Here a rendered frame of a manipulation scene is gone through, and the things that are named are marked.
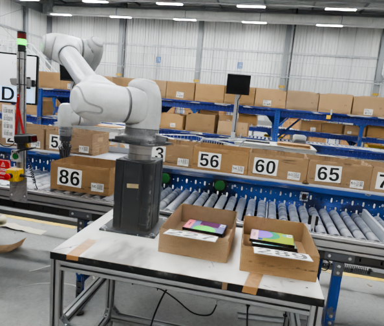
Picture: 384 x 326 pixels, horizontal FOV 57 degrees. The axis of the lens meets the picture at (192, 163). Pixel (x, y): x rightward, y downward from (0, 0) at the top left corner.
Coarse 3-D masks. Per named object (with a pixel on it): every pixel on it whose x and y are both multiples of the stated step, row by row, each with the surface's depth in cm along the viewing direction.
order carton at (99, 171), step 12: (72, 156) 243; (72, 168) 215; (84, 168) 214; (96, 168) 212; (108, 168) 242; (84, 180) 215; (96, 180) 214; (108, 180) 212; (84, 192) 216; (96, 192) 215; (108, 192) 213
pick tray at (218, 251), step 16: (176, 208) 168; (192, 208) 177; (208, 208) 175; (176, 224) 170; (160, 240) 142; (176, 240) 140; (192, 240) 139; (224, 240) 136; (192, 256) 140; (208, 256) 138; (224, 256) 137
